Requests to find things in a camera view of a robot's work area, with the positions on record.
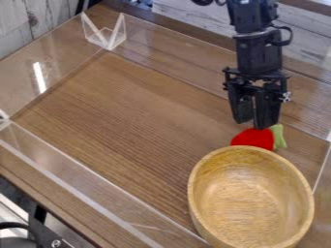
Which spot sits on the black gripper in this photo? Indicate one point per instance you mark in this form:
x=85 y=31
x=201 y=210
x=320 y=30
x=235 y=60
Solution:
x=258 y=78

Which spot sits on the red felt strawberry toy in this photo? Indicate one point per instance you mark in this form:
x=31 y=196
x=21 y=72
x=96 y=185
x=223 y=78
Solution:
x=268 y=139

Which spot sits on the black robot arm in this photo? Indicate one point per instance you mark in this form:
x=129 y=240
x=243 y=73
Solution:
x=252 y=16

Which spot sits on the oval wooden bowl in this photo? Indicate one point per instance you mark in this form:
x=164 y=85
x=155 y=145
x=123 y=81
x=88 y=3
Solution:
x=250 y=199

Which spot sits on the clear acrylic tray walls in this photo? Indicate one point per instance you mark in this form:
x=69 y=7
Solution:
x=107 y=127

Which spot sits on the clear acrylic corner bracket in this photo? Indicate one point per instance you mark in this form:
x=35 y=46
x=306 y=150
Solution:
x=105 y=38

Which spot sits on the black table clamp bracket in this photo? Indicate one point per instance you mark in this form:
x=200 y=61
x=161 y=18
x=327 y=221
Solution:
x=47 y=239

